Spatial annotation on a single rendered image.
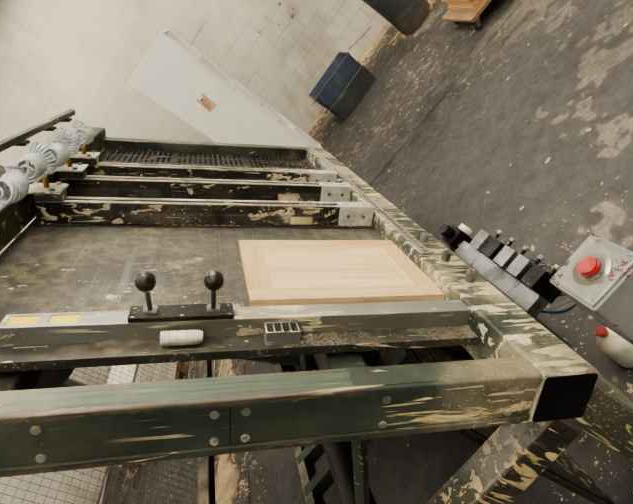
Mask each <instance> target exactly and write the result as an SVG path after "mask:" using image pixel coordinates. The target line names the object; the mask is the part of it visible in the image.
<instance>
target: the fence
mask: <svg viewBox="0 0 633 504"><path fill-rule="evenodd" d="M233 311H234V318H233V319H218V320H191V321H165V322H139V323H128V319H127V318H128V314H129V311H100V312H69V313H38V314H7V315H6V316H5V318H4V319H3V320H2V322H1V323H0V347H8V346H30V345H51V344H73V343H94V342H116V341H137V340H159V339H160V332H161V331H171V330H177V331H179V330H195V329H197V330H201V331H203V337H223V336H245V335H263V330H264V323H270V322H295V321H297V322H298V326H299V329H300V331H301V333H309V332H331V331H352V330H374V329H395V328H417V327H438V326H460V325H467V324H468V320H469V316H470V312H471V310H470V309H469V308H468V307H467V306H466V305H465V304H464V303H463V302H462V301H461V300H441V301H410V302H379V303H348V304H317V305H286V306H255V307H233ZM62 315H80V318H79V320H78V322H77V323H54V324H48V322H49V321H50V319H51V317H52V316H62ZM32 316H40V318H39V319H38V321H37V323H36V324H27V325H6V323H7V322H8V321H9V319H10V318H11V317H32Z"/></svg>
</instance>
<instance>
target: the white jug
mask: <svg viewBox="0 0 633 504"><path fill-rule="evenodd" d="M595 334H596V335H597V337H596V342H597V345H598V347H599V349H600V350H601V351H602V352H603V353H605V354H607V355H608V356H609V357H611V358H612V359H613V360H614V361H615V362H616V363H618V364H619V365H621V366H623V367H626V368H633V345H632V344H631V343H629V342H628V341H626V340H625V339H623V338H622V337H621V336H619V335H618V334H616V333H615V332H613V331H612V330H610V329H609V328H607V327H604V326H599V327H597V328H596V330H595Z"/></svg>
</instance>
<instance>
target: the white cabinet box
mask: <svg viewBox="0 0 633 504"><path fill-rule="evenodd" d="M129 84H131V85H132V86H134V87H135V88H137V89H138V90H140V91H141V92H143V93H144V94H145V95H147V96H148V97H150V98H151V99H153V100H154V101H156V102H157V103H159V104H160V105H162V106H163V107H165V108H166V109H167V110H169V111H170V112H172V113H173V114H175V115H176V116H178V117H179V118H181V119H182V120H184V121H185V122H187V123H188V124H190V125H191V126H192V127H194V128H195V129H197V130H198V131H200V132H201V133H203V134H204V135H206V136H207V137H209V138H210V139H212V140H213V141H214V142H216V143H234V144H255V145H276V146H296V147H306V146H312V147H317V148H322V147H321V145H320V144H319V143H318V142H317V141H316V140H314V139H313V138H312V137H310V136H309V135H308V134H306V133H305V132H304V131H302V130H301V129H300V128H298V127H297V126H296V125H294V124H293V123H292V122H290V121H289V120H288V119H287V118H285V117H284V116H283V115H281V114H280V113H279V112H277V111H276V110H275V109H273V108H272V107H271V106H269V105H268V104H267V103H265V102H264V101H263V100H261V99H260V98H259V97H258V96H256V95H255V94H254V93H252V92H251V91H250V90H248V89H247V88H246V87H244V86H243V85H242V84H240V83H239V82H238V81H236V80H235V79H234V78H232V77H231V76H230V75H229V74H227V73H226V72H225V71H223V70H222V69H221V68H219V67H218V66H217V65H215V64H214V63H213V62H211V61H210V60H209V59H207V58H206V57H205V56H203V55H202V54H201V53H200V52H198V51H197V50H196V49H194V48H193V47H192V46H190V45H189V44H188V43H186V42H185V41H184V40H182V39H181V38H180V37H178V36H177V35H176V34H174V33H173V32H172V31H171V30H169V29H166V30H163V31H161V32H160V33H159V35H158V36H157V38H156V40H155V41H154V43H153V45H152V46H151V48H150V50H149V51H148V53H147V55H146V56H145V58H144V60H143V61H142V63H141V65H140V66H139V68H138V70H137V71H136V73H135V75H134V76H133V78H132V80H131V81H130V83H129Z"/></svg>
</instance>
